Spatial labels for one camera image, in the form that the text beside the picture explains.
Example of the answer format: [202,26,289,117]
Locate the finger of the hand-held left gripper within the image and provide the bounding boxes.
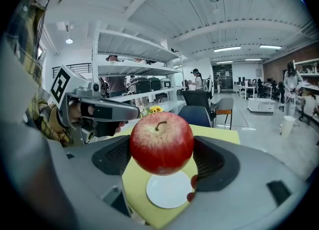
[79,98,141,123]

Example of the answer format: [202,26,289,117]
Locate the office desks with monitors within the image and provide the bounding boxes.
[233,76,284,100]

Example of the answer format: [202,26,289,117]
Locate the white low cabinet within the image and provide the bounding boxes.
[247,97,277,114]

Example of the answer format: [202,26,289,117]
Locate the person's right hand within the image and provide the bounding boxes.
[186,175,199,203]

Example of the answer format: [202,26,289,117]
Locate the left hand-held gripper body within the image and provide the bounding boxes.
[49,64,119,145]

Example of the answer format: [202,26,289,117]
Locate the person's left forearm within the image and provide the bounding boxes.
[29,91,73,148]

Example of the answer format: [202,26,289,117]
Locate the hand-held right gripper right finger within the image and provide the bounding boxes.
[159,135,307,230]

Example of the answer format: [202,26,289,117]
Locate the yellow plaid shirt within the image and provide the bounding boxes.
[4,0,74,148]

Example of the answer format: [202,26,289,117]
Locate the white shelf rack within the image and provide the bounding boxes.
[293,58,319,124]
[91,21,186,115]

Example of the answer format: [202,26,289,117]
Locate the sunflower bunch in white pot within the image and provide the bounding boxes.
[144,105,165,118]

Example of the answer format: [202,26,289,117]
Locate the black office chair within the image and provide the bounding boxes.
[181,90,213,111]

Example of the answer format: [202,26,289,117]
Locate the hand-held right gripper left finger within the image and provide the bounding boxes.
[64,135,133,219]

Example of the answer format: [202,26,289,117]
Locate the black appliance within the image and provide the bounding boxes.
[129,77,152,94]

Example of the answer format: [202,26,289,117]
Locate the dark glass door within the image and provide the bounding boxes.
[212,64,233,90]

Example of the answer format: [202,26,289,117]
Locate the yellow-green tablecloth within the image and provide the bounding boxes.
[116,123,241,230]

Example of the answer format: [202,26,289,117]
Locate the red apple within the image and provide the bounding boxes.
[129,111,195,177]

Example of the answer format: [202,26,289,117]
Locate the grey chair with orange seat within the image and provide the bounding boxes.
[214,97,235,130]

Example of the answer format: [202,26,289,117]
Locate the white round plate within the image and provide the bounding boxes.
[146,170,193,209]

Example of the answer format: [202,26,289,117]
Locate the dark blue chair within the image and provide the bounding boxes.
[177,105,213,128]

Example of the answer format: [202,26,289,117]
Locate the black balcony railing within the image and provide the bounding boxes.
[52,62,92,78]

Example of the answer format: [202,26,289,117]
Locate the white waste bin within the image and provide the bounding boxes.
[280,115,297,138]

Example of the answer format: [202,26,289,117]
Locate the person's left hand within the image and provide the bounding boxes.
[69,102,126,135]

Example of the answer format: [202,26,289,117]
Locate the dark green appliance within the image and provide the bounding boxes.
[149,77,161,91]

